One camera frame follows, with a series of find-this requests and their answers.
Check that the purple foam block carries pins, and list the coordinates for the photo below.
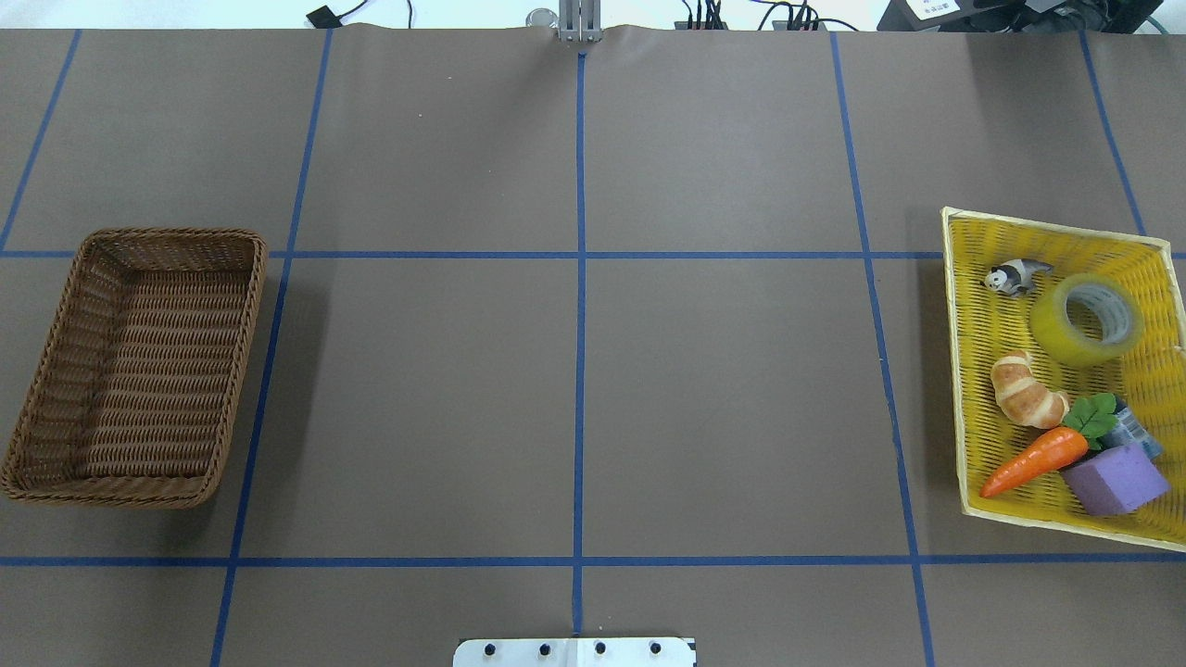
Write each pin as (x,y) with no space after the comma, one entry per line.
(1117,481)

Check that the panda figurine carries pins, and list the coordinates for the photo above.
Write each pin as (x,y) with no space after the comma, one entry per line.
(1015,278)

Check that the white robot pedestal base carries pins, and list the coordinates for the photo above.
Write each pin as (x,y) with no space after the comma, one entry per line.
(577,651)

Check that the toy croissant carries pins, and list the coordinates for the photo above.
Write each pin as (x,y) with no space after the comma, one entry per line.
(1020,396)

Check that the yellow plastic mesh basket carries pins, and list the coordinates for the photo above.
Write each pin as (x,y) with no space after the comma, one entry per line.
(985,325)

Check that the aluminium frame post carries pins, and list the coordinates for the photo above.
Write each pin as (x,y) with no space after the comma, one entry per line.
(579,21)

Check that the black usb hub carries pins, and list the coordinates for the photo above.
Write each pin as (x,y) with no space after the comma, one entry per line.
(778,16)

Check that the orange toy carrot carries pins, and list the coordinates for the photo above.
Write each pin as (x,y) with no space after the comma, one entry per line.
(1079,433)

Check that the brown wicker basket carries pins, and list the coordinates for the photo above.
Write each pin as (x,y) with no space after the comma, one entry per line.
(134,399)

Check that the yellow clear tape roll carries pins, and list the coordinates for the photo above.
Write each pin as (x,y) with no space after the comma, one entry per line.
(1086,320)

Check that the small black device box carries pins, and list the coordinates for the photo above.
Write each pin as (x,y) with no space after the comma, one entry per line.
(323,18)

